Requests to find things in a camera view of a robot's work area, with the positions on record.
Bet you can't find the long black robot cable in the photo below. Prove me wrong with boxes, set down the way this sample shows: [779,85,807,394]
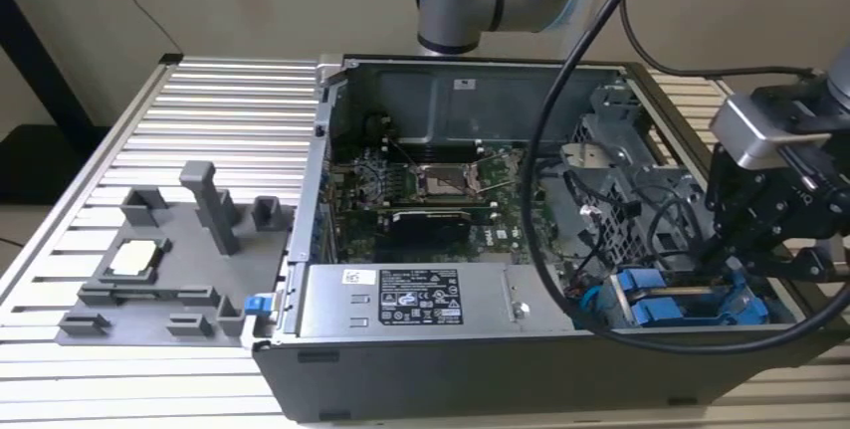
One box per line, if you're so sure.
[519,0,850,354]

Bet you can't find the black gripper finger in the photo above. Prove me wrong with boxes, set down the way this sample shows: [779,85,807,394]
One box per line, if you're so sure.
[696,149,771,276]
[728,237,850,284]

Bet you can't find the blue case latch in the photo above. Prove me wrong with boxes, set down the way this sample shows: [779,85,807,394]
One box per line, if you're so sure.
[243,293,275,320]

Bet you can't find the CPU socket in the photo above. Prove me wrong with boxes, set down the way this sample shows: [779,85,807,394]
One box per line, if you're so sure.
[408,162,490,201]

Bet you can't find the metal drive cage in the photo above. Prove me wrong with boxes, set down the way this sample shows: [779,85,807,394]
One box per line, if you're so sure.
[560,83,715,271]

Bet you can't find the grey parts rack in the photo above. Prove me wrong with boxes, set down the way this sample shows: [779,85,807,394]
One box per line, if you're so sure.
[56,160,297,348]

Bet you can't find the green motherboard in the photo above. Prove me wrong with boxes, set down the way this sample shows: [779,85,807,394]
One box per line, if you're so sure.
[329,142,572,266]

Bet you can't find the locking lever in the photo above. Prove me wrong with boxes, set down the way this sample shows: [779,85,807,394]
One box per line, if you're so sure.
[462,147,506,196]

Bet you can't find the grey open PC case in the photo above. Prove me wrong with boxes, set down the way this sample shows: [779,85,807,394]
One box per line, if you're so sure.
[251,53,850,423]

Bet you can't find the disk bay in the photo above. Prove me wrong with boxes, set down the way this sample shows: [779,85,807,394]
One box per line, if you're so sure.
[600,249,798,333]

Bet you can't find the black graphics card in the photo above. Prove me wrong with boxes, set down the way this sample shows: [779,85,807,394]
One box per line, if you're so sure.
[373,203,499,265]

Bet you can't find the blue data cable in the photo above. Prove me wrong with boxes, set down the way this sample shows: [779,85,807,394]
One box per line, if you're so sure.
[564,282,604,326]

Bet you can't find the hard disk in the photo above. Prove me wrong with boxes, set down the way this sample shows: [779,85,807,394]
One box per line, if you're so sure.
[600,267,771,328]

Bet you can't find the short black robot cable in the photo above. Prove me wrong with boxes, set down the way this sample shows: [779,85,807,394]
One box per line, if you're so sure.
[620,0,822,80]

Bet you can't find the silver power supply unit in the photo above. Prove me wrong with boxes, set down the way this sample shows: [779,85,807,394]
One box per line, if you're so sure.
[293,263,578,339]

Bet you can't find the silver CPU chip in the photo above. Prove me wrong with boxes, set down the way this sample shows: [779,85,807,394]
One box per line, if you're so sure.
[109,240,164,275]

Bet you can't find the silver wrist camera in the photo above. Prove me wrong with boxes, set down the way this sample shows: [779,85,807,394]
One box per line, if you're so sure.
[708,93,832,170]

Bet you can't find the black furniture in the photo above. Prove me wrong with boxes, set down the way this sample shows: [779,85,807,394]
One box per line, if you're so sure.
[0,0,112,206]

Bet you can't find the black disk wire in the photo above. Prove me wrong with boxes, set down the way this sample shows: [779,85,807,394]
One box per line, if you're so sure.
[630,184,710,271]
[574,202,639,276]

